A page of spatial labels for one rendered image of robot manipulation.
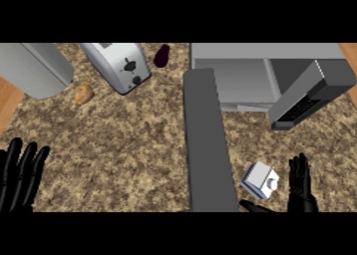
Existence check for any grey microwave door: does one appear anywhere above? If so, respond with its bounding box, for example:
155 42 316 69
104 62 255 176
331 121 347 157
181 68 240 213

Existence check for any silver toaster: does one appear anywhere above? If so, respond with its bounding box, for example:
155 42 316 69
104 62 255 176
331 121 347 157
79 43 155 97

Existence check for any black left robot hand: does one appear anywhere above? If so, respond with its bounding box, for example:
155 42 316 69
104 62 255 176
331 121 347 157
0 136 53 213

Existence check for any dark purple eggplant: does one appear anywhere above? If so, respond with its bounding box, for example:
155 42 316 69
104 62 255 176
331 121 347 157
153 43 174 69

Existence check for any grey microwave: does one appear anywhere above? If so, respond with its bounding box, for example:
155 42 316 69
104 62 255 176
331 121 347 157
189 43 357 131

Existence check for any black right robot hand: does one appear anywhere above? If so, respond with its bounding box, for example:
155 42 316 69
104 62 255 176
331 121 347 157
237 152 320 213

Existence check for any white milk carton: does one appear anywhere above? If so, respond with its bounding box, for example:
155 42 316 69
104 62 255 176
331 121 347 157
239 160 282 200

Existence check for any brown potato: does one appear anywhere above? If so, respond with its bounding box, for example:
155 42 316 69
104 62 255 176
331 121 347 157
73 79 96 106

